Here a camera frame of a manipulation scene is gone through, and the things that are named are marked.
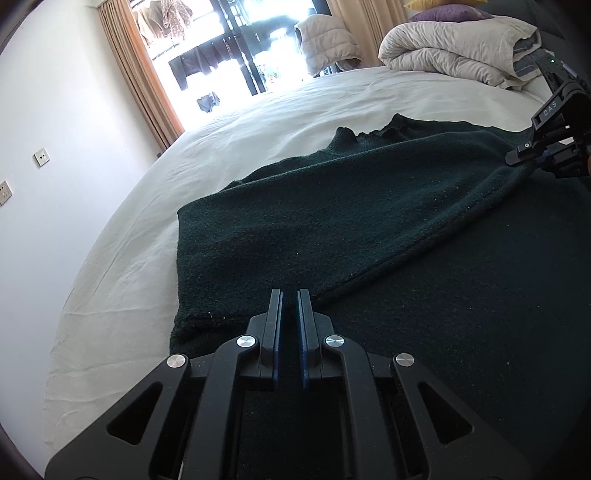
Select purple pillow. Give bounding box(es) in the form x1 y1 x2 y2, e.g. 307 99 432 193
409 4 496 23

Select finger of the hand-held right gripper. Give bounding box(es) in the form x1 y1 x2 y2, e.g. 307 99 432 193
538 144 591 180
505 137 578 168

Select long dark hanging garment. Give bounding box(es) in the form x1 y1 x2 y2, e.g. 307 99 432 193
168 38 232 90

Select white puffer vest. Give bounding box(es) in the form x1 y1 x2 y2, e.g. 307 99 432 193
294 14 362 77

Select white bed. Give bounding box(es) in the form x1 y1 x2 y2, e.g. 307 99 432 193
43 66 561 462

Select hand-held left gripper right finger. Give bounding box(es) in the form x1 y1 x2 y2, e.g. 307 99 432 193
295 289 550 480

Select blue grey pillow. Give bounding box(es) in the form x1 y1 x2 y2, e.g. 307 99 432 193
512 33 555 80

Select brown hanging garments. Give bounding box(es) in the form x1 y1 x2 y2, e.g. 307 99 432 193
135 0 195 47

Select beige curtain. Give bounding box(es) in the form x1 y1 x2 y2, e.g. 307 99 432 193
98 0 186 151
325 0 408 66

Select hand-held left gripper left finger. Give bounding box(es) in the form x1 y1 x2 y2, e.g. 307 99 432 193
45 289 284 480

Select black window frame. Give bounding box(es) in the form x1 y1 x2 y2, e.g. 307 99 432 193
210 0 271 96

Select dark green sweater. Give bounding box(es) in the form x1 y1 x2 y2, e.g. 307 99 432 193
170 113 591 480

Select yellow pillow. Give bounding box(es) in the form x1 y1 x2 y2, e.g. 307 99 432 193
404 0 481 11

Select cream folded duvet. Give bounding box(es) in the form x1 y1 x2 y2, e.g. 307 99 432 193
379 18 543 90

